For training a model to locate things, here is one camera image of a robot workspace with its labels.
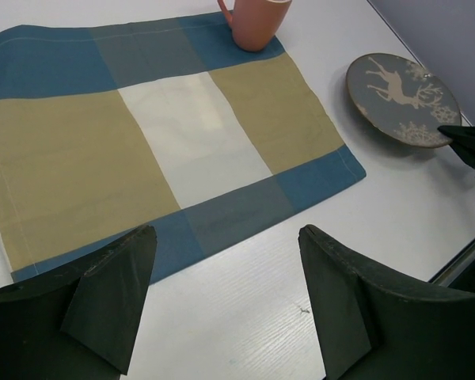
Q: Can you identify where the pink cup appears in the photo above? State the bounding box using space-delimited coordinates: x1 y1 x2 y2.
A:
217 0 292 52

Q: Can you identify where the dark patterned plate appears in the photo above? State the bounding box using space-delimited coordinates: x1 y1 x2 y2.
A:
345 53 462 149

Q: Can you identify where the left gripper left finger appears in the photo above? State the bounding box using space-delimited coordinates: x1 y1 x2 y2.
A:
0 225 157 379

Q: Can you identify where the blue beige checked cloth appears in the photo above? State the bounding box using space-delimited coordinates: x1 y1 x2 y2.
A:
0 13 366 282

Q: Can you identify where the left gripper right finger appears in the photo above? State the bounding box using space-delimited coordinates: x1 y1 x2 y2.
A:
298 225 475 379

